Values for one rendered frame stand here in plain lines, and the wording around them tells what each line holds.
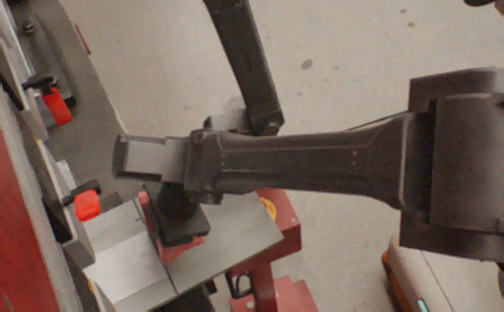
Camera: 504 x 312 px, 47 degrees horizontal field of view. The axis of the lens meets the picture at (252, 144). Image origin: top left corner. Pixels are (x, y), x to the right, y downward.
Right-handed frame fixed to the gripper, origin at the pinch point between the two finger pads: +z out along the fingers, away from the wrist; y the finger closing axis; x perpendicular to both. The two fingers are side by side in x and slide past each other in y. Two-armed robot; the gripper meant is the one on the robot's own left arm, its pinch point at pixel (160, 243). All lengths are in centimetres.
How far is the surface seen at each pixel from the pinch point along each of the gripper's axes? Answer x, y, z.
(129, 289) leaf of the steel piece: -5.4, 4.0, 4.0
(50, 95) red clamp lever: -13.8, -16.0, -15.4
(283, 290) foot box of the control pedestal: 64, -18, 68
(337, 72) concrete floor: 127, -94, 48
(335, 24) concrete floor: 139, -119, 42
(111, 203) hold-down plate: 0.4, -17.7, 12.1
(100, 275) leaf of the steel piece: -8.0, -0.1, 5.4
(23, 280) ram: -28, 24, -37
